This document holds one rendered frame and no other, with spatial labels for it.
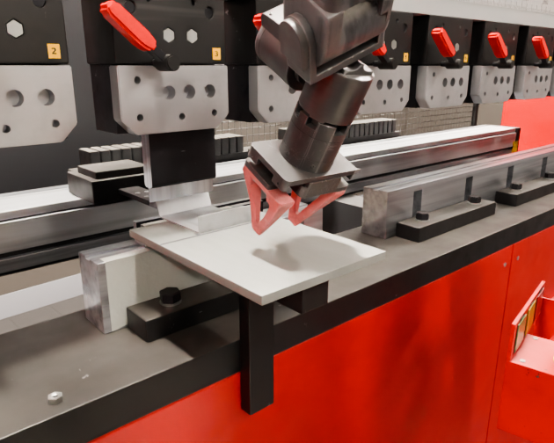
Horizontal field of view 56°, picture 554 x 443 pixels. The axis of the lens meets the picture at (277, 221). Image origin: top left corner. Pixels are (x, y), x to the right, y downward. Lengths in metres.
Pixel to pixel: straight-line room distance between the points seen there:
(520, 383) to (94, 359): 0.60
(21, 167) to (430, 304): 0.84
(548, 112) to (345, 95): 2.26
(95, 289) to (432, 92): 0.70
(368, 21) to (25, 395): 0.49
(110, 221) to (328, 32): 0.63
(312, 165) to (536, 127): 2.26
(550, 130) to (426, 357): 1.83
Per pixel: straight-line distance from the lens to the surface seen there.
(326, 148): 0.50
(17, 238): 0.90
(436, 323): 1.03
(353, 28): 0.44
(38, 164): 1.17
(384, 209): 1.01
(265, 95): 0.74
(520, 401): 0.89
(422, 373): 1.05
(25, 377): 0.64
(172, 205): 0.73
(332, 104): 0.48
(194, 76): 0.67
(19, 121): 0.59
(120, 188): 0.89
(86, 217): 0.93
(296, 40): 0.43
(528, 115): 2.74
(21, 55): 0.59
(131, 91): 0.63
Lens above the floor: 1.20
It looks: 17 degrees down
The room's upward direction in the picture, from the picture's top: straight up
